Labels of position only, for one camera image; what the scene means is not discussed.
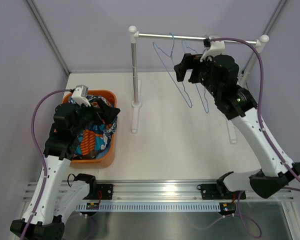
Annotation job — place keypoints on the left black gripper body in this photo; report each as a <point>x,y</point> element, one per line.
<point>85,117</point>

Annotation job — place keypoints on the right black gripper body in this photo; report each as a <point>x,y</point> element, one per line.
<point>201,73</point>

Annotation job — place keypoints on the blue wire hanger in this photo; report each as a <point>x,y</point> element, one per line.
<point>201,91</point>
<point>184,94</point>

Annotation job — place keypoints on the patterned orange blue shorts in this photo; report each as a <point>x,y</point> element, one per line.
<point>95,142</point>

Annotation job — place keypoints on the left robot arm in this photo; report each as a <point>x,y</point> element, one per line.
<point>46,216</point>

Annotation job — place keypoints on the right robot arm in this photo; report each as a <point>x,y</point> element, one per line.
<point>276,168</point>

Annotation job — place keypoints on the orange plastic basket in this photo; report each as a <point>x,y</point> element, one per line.
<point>110,99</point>

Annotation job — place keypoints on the metal clothes rack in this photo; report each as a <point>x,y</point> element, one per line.
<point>134,34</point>

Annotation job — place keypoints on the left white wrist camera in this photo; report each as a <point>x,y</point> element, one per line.
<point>79,96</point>

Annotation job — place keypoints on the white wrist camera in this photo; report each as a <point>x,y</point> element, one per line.
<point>79,96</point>
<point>212,48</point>

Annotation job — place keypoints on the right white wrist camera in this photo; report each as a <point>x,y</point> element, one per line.
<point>212,48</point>

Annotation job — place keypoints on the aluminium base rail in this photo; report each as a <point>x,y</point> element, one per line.
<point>165,191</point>

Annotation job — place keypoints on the white slotted cable duct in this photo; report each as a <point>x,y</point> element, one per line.
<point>149,207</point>

